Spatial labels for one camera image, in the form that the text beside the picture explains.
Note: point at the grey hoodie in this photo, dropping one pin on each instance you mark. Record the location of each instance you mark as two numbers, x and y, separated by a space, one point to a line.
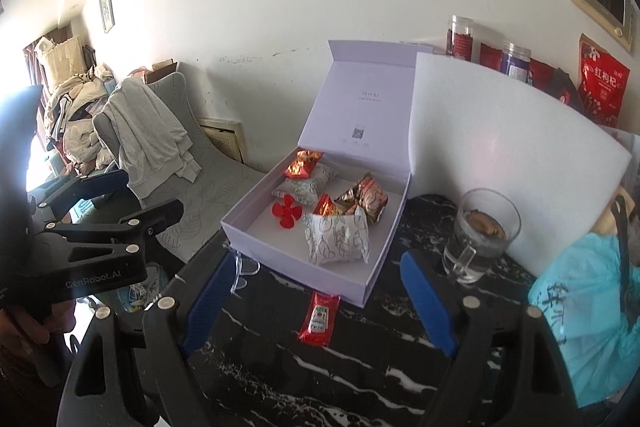
150 137

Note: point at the lavender gift box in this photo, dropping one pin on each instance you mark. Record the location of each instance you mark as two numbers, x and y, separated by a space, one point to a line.
350 107

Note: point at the beige bag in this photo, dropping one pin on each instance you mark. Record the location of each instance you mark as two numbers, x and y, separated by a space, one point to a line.
57 57

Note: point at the white printed snack packet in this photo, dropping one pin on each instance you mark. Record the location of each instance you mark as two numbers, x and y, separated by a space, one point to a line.
337 239
300 193

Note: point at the beige wall vent cover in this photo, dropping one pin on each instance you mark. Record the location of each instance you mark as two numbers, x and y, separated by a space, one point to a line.
225 139

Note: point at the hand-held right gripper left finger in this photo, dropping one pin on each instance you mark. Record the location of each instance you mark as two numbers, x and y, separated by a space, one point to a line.
205 307

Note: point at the person's left hand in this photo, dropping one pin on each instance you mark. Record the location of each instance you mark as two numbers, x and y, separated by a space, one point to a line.
57 322

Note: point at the glass mug with water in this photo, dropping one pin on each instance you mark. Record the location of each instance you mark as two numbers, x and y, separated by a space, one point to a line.
475 247

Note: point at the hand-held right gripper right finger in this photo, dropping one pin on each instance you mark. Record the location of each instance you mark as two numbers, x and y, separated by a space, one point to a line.
430 307

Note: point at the clear jar with purple label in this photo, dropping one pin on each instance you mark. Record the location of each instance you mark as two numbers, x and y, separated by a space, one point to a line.
516 62

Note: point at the small red gold snack packet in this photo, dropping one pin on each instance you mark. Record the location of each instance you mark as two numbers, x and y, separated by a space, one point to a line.
326 206

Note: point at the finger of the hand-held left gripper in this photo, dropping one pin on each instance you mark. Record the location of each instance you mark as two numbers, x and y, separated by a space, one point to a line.
125 224
90 187

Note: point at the crumpled red gold snack packet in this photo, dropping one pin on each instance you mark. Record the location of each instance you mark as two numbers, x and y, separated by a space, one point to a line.
365 199

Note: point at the pile of clothes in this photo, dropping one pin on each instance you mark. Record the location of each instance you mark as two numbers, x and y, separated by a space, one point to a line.
75 132

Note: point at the cardboard box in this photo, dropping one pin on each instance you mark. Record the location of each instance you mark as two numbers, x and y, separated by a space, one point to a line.
162 71

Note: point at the clear plastic piece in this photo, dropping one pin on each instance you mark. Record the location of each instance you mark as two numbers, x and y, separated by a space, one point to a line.
245 272

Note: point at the framed wall picture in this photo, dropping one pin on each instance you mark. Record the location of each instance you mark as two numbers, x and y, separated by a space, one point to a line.
106 7

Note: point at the red ketchup sachet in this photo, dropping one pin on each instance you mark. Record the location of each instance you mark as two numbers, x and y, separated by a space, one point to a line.
319 319

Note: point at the red printed food bag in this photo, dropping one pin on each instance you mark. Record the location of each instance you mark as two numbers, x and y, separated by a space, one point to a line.
602 82

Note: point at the clear jar with red contents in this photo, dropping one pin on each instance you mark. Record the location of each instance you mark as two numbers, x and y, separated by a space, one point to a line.
460 39

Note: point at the grey chair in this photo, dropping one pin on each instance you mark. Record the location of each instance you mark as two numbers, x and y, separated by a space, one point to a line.
210 192

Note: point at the light blue plastic bag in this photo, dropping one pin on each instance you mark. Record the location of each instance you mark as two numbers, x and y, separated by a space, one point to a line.
585 332

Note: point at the white foam board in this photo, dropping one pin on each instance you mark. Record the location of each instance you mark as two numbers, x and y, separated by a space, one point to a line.
500 132

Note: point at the dark red bag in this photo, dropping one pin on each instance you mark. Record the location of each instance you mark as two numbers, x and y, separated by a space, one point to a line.
550 79

